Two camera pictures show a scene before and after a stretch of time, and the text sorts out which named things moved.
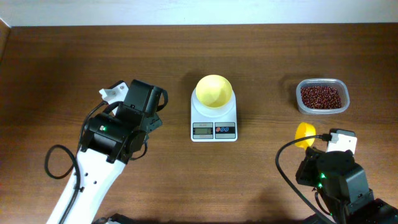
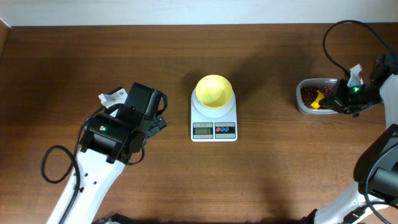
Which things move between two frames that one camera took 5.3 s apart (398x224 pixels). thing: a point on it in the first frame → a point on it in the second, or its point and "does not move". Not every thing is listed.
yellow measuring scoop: (305, 129) → (315, 104)
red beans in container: (316, 97) does not move
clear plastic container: (319, 96) does not move
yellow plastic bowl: (214, 91) does not move
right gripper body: (304, 170) → (340, 97)
